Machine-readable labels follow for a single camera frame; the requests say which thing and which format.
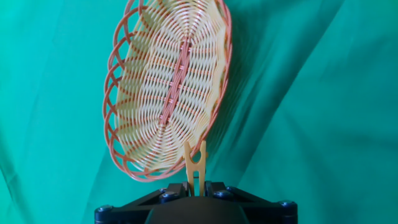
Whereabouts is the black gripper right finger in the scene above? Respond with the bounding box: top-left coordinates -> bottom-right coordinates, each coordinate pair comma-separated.
205,181 -> 298,224

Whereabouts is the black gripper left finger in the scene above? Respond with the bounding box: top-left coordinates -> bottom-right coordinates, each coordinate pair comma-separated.
95,182 -> 190,224

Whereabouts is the yellow plastic clamp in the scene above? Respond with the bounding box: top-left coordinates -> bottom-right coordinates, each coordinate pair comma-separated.
182,141 -> 208,197

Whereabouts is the green cloth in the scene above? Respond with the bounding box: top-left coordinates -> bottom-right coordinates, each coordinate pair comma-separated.
0,0 -> 398,224

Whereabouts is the yellow wicker basket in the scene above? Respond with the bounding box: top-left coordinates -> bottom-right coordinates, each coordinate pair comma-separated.
102,0 -> 233,183

